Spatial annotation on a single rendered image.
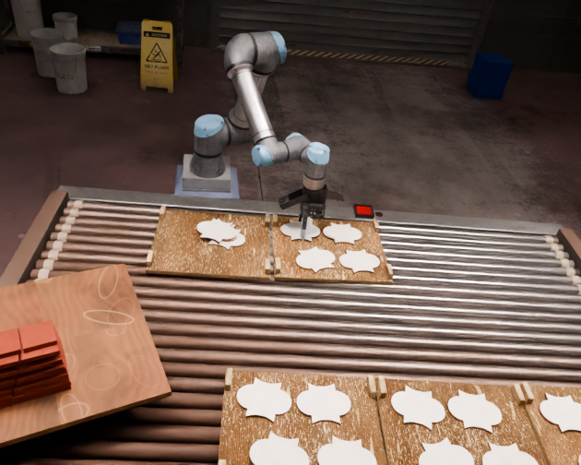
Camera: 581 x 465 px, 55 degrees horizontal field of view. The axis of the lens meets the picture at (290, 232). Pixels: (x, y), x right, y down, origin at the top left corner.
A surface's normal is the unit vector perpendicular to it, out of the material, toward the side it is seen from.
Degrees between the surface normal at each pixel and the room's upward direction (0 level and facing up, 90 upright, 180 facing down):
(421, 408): 0
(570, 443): 0
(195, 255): 0
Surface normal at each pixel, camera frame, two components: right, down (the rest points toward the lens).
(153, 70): 0.07, 0.43
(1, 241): 0.11, -0.79
